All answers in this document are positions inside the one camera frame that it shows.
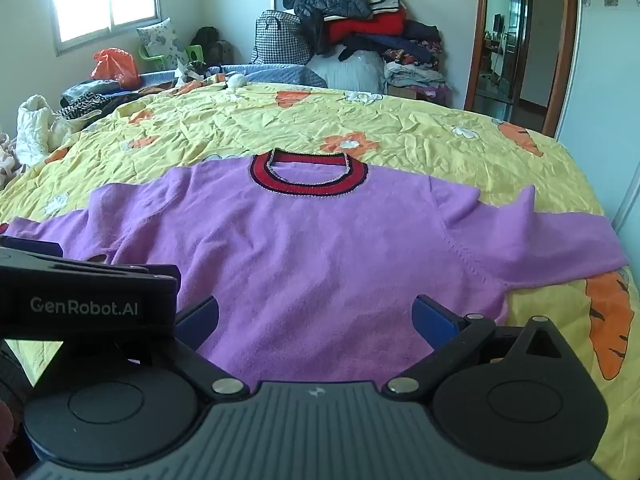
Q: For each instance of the houndstooth bag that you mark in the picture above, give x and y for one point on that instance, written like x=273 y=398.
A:
x=277 y=37

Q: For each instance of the window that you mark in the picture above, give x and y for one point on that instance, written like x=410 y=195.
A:
x=107 y=0

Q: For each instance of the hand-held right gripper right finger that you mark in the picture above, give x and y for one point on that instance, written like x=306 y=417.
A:
x=434 y=324

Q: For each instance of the white picture frame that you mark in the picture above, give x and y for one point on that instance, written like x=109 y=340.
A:
x=276 y=2

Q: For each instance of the blue quilt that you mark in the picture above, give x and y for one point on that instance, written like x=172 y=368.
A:
x=280 y=74

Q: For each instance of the pile of clothes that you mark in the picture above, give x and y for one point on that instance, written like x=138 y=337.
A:
x=365 y=20

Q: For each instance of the yellow printed bedsheet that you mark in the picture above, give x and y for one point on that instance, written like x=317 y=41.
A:
x=450 y=160

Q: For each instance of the white plush ball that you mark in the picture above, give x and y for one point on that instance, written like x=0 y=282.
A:
x=236 y=80

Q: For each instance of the purple sweater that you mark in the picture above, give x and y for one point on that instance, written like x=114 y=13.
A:
x=310 y=260

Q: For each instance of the orange plastic bag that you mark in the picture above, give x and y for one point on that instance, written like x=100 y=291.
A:
x=116 y=67

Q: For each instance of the white stuffed bundle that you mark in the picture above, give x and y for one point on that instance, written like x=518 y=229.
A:
x=350 y=72

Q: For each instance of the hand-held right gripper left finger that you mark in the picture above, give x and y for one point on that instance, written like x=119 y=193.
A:
x=201 y=321

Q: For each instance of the wooden door frame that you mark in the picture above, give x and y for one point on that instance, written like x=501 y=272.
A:
x=562 y=60

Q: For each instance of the floral pillow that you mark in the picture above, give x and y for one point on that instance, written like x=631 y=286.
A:
x=161 y=40

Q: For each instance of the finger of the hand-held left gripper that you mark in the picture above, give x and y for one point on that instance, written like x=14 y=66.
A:
x=125 y=271

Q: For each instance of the black backpack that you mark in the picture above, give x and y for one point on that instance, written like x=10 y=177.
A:
x=212 y=45

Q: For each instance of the green plastic chair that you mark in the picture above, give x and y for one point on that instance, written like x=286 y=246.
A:
x=150 y=60
x=194 y=54

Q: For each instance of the striped dark cloth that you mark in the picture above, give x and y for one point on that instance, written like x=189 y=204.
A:
x=87 y=105

